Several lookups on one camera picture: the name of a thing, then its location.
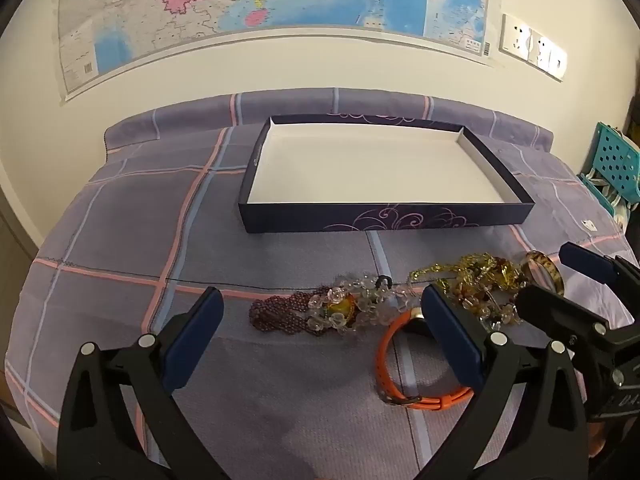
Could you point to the teal perforated plastic crate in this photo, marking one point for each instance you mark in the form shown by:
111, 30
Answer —
615, 155

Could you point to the white wall socket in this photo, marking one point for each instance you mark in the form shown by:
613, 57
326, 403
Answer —
515, 35
550, 55

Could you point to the purple plaid bedsheet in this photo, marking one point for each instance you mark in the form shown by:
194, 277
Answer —
150, 240

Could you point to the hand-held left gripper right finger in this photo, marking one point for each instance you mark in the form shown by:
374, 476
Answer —
450, 340

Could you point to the shallow dark blue box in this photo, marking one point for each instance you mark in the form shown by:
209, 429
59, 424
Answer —
370, 170

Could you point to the white sheet label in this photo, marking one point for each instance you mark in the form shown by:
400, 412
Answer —
590, 225

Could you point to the amber bangle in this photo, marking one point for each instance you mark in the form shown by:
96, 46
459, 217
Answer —
555, 272

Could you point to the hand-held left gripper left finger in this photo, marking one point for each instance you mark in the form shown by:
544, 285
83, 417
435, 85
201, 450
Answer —
192, 340

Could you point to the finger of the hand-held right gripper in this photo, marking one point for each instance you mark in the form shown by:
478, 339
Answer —
585, 260
550, 310

